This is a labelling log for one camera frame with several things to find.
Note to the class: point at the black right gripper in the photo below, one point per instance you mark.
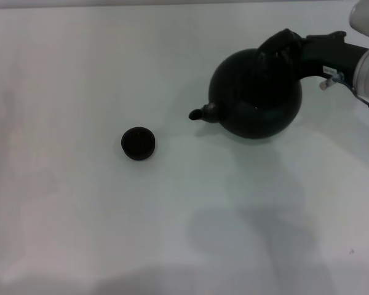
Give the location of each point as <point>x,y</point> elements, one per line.
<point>332,56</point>

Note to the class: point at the small dark brown teacup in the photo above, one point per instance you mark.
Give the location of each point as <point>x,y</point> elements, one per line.
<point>138,143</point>

